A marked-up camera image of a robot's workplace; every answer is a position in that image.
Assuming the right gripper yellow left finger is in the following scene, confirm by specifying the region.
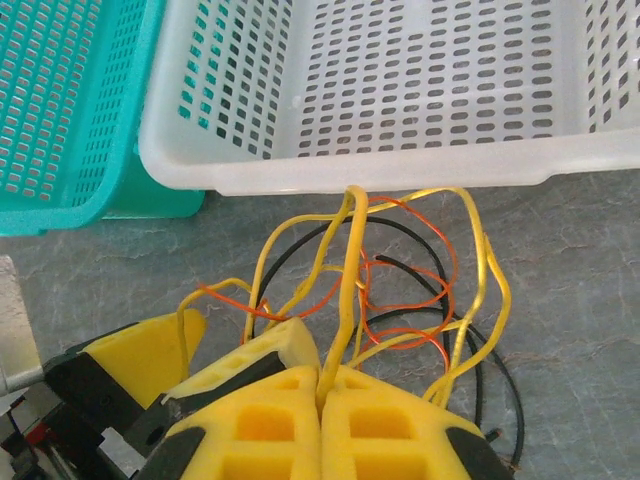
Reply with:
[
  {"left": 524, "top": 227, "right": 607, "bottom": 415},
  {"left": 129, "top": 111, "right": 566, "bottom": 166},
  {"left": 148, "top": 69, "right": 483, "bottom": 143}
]
[{"left": 134, "top": 363, "right": 322, "bottom": 480}]

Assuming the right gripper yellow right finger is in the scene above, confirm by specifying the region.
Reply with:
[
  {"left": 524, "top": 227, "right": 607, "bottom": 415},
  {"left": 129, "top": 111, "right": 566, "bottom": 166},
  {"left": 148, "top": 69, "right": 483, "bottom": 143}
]
[{"left": 319, "top": 363, "right": 517, "bottom": 480}]

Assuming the yellow cable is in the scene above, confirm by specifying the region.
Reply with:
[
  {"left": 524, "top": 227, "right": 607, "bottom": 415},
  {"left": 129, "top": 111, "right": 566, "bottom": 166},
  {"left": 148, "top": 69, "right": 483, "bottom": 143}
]
[
  {"left": 175, "top": 277, "right": 256, "bottom": 381},
  {"left": 242, "top": 184, "right": 374, "bottom": 401},
  {"left": 349, "top": 185, "right": 514, "bottom": 404}
]

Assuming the black cable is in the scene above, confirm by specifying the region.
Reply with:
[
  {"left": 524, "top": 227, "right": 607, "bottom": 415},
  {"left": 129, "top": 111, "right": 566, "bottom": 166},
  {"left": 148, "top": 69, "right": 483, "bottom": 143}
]
[
  {"left": 374, "top": 254, "right": 526, "bottom": 466},
  {"left": 257, "top": 216, "right": 451, "bottom": 371}
]

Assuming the white perforated plastic basket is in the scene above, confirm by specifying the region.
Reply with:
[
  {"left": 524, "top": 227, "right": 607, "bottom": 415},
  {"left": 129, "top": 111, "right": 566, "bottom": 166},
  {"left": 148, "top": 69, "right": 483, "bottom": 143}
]
[{"left": 137, "top": 0, "right": 640, "bottom": 197}]

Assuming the teal perforated plastic basket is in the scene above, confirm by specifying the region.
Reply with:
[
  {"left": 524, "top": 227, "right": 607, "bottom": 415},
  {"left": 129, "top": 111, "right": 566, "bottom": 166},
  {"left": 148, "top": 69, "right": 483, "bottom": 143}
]
[{"left": 0, "top": 0, "right": 207, "bottom": 237}]

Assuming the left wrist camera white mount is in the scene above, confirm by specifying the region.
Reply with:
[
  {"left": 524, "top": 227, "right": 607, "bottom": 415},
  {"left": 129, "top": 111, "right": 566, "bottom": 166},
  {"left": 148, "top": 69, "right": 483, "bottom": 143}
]
[{"left": 0, "top": 254, "right": 44, "bottom": 401}]

